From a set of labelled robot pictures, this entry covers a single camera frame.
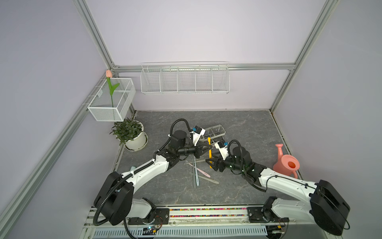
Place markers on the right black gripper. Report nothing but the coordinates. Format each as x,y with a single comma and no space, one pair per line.
216,162

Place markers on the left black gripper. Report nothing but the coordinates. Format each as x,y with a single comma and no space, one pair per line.
200,151

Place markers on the yellow toothbrush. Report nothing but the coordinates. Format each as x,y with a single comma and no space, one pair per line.
210,151

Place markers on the light blue toothbrush vertical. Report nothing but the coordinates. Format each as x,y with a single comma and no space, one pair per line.
196,172

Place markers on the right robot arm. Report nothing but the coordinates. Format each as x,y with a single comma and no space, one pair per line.
318,203

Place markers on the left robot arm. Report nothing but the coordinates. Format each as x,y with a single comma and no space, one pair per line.
115,201

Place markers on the pink toothbrush middle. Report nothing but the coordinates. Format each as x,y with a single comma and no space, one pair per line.
201,171

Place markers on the cream toothbrush holder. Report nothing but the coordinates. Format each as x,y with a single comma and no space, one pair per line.
215,133

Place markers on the beige toothbrush upper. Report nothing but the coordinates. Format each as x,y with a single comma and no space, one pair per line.
191,162

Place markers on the grey-green toothbrush vertical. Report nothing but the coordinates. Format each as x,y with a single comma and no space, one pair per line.
194,177

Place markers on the pink watering can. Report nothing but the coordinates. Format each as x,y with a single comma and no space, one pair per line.
286,164

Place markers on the potted green plant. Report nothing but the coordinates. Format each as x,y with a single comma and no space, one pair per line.
130,134

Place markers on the white mesh box basket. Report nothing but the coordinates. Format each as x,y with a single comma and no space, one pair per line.
100,106

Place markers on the white vent grille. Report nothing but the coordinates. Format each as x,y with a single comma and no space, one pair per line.
199,232

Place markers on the artificial pink tulip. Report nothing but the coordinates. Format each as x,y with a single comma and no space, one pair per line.
111,87

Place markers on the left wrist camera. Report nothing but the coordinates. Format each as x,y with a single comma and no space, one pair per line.
197,133

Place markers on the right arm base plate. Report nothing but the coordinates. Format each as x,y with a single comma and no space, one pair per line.
261,215

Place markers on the white wire wall basket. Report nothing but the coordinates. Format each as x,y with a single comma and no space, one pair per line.
209,78

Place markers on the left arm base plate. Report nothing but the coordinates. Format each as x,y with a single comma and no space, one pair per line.
159,216

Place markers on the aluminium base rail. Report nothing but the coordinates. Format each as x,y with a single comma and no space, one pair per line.
209,213

